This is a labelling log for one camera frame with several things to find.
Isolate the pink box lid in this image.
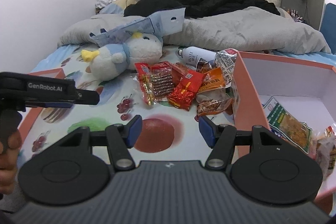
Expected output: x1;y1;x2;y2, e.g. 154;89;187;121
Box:
18;68;65;142

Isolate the light blue paper bag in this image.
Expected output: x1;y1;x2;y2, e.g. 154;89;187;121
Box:
89;8;185;47

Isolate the pink open gift box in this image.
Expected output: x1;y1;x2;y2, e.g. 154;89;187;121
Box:
232;50;336;215

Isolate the grey duvet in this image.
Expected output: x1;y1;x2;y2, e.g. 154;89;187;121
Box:
58;7;331;55

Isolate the white blue plush duck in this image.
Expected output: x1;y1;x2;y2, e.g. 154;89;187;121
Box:
81;32;163;81

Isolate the long red snack packet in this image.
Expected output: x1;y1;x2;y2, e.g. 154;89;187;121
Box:
133;61;195;106

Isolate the red cracker snack packet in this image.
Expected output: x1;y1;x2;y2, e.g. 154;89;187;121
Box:
325;124;336;138

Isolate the blue snack bag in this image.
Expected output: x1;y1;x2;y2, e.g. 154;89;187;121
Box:
269;124;288;141

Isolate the white spray bottle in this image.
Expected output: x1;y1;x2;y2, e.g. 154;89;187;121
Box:
176;46;216;67

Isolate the clear brown stick snack packet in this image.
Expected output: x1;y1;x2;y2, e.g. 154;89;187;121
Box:
150;68;174;101

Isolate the green-white snack bag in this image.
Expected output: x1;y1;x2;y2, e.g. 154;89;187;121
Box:
263;96;313;154

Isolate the black clothing pile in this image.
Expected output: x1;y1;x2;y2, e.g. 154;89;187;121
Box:
123;0;280;19

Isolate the red foil snack packet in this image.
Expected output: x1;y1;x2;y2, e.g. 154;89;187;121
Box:
168;69;206;111

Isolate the clear bag black label snack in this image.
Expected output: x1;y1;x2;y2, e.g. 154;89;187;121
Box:
311;131;335;180

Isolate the fruit print bed sheet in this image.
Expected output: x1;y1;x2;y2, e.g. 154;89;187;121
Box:
18;43;237;164

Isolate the person's left hand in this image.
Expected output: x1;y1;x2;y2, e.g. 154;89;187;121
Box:
1;130;22;195

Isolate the orange snack packet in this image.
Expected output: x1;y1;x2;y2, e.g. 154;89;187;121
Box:
196;68;232;117

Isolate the blue chair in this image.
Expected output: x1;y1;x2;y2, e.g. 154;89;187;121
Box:
320;3;336;54

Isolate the silver printed snack bag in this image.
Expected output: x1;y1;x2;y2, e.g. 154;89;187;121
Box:
215;48;238;88

